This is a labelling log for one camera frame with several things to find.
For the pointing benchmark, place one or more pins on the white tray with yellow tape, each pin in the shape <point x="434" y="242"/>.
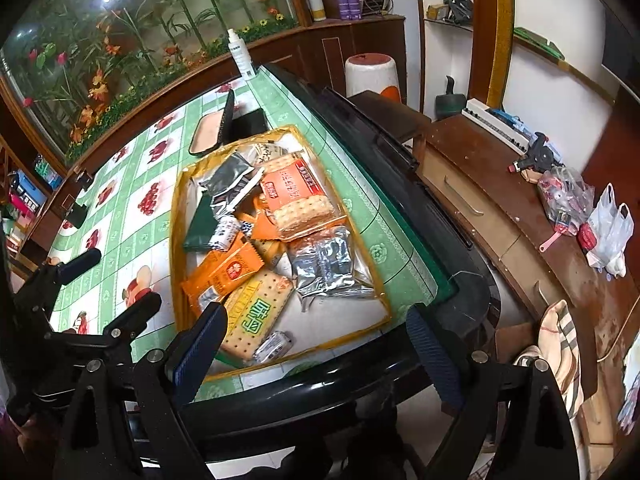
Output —
<point x="194" y="232"/>

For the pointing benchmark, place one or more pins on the green yellow cracker pack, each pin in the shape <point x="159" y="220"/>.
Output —
<point x="253" y="309"/>

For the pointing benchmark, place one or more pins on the purple bottles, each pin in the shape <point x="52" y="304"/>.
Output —
<point x="349" y="10"/>

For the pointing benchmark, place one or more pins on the white red stool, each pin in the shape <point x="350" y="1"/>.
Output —
<point x="376" y="72"/>

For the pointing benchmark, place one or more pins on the open glasses case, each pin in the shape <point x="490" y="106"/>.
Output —
<point x="212" y="128"/>

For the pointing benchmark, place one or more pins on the black phone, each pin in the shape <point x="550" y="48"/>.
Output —
<point x="249" y="124"/>

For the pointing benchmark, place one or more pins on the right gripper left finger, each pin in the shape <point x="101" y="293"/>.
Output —
<point x="192" y="352"/>

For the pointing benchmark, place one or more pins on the white plastic bag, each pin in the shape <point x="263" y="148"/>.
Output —
<point x="612" y="226"/>

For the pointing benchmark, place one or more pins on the white spray bottle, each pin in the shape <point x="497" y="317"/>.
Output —
<point x="240" y="54"/>

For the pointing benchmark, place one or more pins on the wooden side cabinet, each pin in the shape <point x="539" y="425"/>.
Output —
<point x="468" y="171"/>

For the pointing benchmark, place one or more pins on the small black box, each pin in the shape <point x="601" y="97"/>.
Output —
<point x="76" y="215"/>

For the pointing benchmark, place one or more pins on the small white candy wrapper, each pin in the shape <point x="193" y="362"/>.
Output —
<point x="277" y="344"/>

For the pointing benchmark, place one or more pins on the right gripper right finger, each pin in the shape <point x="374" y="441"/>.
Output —
<point x="441" y="351"/>

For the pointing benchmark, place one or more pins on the silver foil snack pack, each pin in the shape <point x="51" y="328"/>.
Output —
<point x="230" y="183"/>

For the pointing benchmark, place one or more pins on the long orange cracker pack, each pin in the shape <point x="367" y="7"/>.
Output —
<point x="299" y="203"/>

